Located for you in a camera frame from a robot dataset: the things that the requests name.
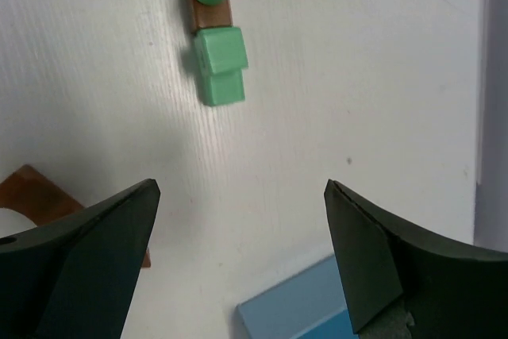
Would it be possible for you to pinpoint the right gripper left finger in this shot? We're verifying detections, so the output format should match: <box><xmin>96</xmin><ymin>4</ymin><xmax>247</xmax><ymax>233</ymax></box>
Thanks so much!
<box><xmin>1</xmin><ymin>179</ymin><xmax>160</xmax><ymax>338</ymax></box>

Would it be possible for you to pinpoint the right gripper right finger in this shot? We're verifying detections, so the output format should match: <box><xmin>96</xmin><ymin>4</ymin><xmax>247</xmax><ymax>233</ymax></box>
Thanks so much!
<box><xmin>324</xmin><ymin>180</ymin><xmax>507</xmax><ymax>338</ymax></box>

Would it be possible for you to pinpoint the blue plastic box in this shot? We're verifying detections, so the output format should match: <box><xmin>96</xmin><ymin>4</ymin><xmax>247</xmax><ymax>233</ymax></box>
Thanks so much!
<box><xmin>237</xmin><ymin>256</ymin><xmax>358</xmax><ymax>338</ymax></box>

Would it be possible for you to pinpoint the green long block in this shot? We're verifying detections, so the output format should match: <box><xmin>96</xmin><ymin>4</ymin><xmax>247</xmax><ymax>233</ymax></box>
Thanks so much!
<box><xmin>194</xmin><ymin>26</ymin><xmax>248</xmax><ymax>76</ymax></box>

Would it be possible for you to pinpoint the brown cube block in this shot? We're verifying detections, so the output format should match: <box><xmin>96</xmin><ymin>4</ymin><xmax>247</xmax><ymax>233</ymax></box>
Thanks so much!
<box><xmin>184</xmin><ymin>0</ymin><xmax>233</xmax><ymax>35</ymax></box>

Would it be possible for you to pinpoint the brown arch block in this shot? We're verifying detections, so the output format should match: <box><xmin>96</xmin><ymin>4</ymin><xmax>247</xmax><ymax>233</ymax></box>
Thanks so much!
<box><xmin>0</xmin><ymin>163</ymin><xmax>153</xmax><ymax>268</ymax></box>

